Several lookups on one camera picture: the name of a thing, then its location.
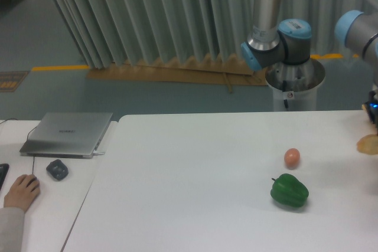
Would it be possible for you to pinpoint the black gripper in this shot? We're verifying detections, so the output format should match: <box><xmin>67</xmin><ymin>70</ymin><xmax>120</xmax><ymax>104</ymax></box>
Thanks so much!
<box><xmin>366</xmin><ymin>90</ymin><xmax>377</xmax><ymax>124</ymax></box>

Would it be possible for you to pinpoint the toasted bread slice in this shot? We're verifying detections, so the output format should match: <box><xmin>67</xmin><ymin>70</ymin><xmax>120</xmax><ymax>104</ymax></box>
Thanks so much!
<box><xmin>357</xmin><ymin>134</ymin><xmax>378</xmax><ymax>155</ymax></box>

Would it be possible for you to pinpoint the black computer mouse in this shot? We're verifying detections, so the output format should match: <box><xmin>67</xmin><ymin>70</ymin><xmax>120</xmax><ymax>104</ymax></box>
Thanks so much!
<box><xmin>26</xmin><ymin>176</ymin><xmax>40</xmax><ymax>192</ymax></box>

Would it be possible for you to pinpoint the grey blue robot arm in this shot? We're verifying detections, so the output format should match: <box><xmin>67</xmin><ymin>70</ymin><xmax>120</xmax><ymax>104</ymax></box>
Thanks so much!
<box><xmin>241</xmin><ymin>0</ymin><xmax>377</xmax><ymax>124</ymax></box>

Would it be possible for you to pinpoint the grey sleeved forearm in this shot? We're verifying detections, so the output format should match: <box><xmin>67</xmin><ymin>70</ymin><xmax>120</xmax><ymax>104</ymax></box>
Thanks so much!
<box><xmin>1</xmin><ymin>207</ymin><xmax>25</xmax><ymax>252</ymax></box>

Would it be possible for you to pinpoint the person's hand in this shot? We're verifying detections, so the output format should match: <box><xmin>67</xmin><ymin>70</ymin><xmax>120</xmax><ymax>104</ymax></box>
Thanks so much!
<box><xmin>4</xmin><ymin>174</ymin><xmax>41</xmax><ymax>213</ymax></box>

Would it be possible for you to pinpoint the brown egg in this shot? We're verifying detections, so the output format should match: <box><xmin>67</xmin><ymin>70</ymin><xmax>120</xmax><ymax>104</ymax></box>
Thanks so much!
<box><xmin>284</xmin><ymin>148</ymin><xmax>301</xmax><ymax>168</ymax></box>

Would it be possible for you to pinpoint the green bell pepper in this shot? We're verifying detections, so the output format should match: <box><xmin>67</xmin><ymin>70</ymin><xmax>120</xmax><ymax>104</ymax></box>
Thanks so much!
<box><xmin>270</xmin><ymin>174</ymin><xmax>309</xmax><ymax>208</ymax></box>

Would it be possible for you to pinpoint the brown cardboard sheet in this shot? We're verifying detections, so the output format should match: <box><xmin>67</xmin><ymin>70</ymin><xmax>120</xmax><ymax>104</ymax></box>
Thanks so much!
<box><xmin>86</xmin><ymin>54</ymin><xmax>266</xmax><ymax>87</ymax></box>

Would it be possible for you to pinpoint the pale green pleated curtain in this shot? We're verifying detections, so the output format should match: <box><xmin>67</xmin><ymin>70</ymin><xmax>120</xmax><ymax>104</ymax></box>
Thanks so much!
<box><xmin>54</xmin><ymin>0</ymin><xmax>377</xmax><ymax>68</ymax></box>

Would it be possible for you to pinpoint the silver closed laptop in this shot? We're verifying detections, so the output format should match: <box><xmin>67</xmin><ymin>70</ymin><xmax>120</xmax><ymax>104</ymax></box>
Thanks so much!
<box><xmin>19</xmin><ymin>112</ymin><xmax>113</xmax><ymax>158</ymax></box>

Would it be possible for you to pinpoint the black small controller device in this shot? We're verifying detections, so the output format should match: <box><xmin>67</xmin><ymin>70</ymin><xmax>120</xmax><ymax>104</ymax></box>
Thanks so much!
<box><xmin>46</xmin><ymin>159</ymin><xmax>69</xmax><ymax>181</ymax></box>

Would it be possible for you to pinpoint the black keyboard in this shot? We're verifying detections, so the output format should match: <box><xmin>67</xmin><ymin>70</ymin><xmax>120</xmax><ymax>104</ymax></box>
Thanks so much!
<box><xmin>0</xmin><ymin>163</ymin><xmax>9</xmax><ymax>189</ymax></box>

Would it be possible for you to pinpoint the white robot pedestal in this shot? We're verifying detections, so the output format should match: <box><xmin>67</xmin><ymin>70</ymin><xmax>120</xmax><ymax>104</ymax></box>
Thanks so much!
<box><xmin>265</xmin><ymin>58</ymin><xmax>325</xmax><ymax>112</ymax></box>

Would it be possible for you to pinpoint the black mouse cable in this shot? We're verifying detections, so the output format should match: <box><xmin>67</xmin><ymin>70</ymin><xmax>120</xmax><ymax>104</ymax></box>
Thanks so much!
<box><xmin>0</xmin><ymin>117</ymin><xmax>38</xmax><ymax>176</ymax></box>

